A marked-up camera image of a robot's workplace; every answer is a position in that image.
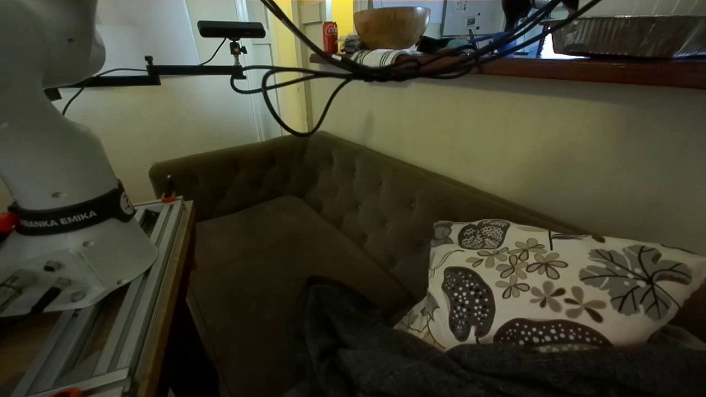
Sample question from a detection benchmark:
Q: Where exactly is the dark grey blanket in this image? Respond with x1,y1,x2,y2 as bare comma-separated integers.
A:
294,275,706,397

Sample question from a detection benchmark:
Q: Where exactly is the brown tufted sofa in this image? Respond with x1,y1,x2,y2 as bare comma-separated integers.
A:
149,131,706,397

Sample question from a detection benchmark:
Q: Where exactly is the striped folded towel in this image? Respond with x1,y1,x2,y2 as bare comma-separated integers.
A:
347,47,416,70

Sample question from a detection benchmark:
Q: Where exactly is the red drink can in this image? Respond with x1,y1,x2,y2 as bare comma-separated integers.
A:
321,21,341,56

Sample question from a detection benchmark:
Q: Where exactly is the large floral print pillow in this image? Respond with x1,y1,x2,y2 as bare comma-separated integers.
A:
393,216,706,354

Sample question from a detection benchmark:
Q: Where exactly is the dark wooden shelf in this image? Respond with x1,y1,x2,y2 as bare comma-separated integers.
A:
306,50,706,92

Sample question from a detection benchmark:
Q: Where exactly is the aluminium foil tray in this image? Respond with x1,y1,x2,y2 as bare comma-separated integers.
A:
549,13,706,61

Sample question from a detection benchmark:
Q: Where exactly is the orange handled clamp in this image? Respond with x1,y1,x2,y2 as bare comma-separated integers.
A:
159,172,184,207

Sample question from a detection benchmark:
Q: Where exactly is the black stereo camera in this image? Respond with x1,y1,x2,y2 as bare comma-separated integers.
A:
197,18,268,39

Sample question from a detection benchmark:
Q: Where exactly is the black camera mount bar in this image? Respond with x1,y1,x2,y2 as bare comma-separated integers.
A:
42,38,249,102

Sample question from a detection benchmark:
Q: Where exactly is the aluminium extrusion base frame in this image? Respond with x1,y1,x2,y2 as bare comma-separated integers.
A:
0,197,198,397

